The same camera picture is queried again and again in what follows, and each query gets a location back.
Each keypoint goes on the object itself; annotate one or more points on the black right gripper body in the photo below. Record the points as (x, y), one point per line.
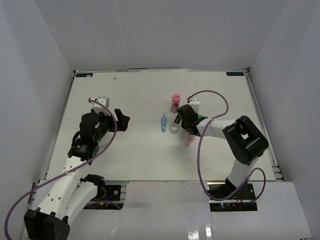
(184, 123)

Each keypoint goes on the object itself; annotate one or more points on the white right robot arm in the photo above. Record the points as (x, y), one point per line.
(245, 140)

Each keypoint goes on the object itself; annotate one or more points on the pink correction tape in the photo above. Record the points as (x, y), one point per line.
(189, 140)

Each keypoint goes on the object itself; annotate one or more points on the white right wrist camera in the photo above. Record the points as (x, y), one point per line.
(194, 103)

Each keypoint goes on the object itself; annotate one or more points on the pink glue stick bottle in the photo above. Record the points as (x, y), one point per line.
(175, 103)

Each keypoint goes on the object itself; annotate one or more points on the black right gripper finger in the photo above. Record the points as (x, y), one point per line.
(191, 129)
(178, 119)

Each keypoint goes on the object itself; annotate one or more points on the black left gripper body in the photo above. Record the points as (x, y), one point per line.
(107, 124)

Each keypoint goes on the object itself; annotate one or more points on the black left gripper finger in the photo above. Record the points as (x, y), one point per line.
(122, 125)
(121, 118)

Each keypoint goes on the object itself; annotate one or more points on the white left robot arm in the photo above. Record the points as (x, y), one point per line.
(53, 217)

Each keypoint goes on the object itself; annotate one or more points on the clear tape roll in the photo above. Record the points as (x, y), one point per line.
(174, 128)

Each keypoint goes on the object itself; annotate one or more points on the green black highlighter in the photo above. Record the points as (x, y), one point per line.
(200, 116)

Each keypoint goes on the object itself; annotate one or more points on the blue correction tape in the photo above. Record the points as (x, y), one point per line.
(163, 122)

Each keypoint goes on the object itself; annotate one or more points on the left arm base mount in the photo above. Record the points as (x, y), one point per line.
(108, 198)

